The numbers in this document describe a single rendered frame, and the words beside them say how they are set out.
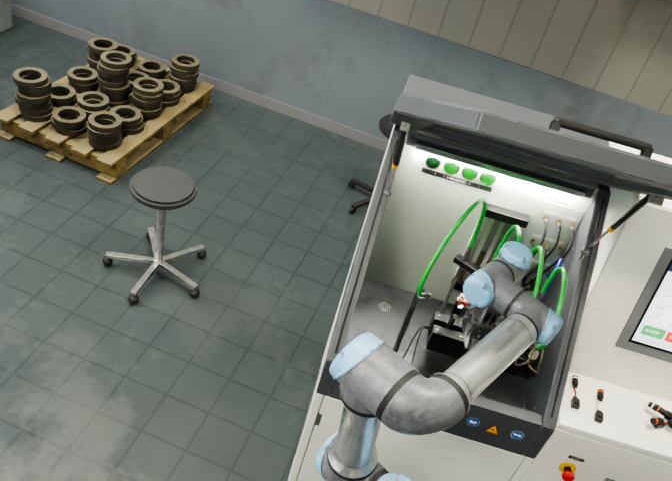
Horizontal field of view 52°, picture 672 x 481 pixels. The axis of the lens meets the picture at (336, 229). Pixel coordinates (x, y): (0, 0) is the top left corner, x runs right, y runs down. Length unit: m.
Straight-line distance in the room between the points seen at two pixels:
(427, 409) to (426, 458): 1.06
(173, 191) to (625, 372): 2.00
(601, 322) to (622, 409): 0.27
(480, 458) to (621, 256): 0.76
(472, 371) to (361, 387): 0.22
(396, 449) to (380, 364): 1.04
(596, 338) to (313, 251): 1.99
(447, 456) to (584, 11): 2.85
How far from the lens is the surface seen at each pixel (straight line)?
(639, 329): 2.28
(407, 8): 4.49
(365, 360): 1.31
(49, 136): 4.28
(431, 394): 1.29
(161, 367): 3.19
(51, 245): 3.75
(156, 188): 3.21
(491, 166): 2.18
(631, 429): 2.28
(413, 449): 2.31
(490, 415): 2.15
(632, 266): 2.18
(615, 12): 4.37
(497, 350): 1.43
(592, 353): 2.30
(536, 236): 2.36
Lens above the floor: 2.49
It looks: 38 degrees down
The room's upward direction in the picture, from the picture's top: 15 degrees clockwise
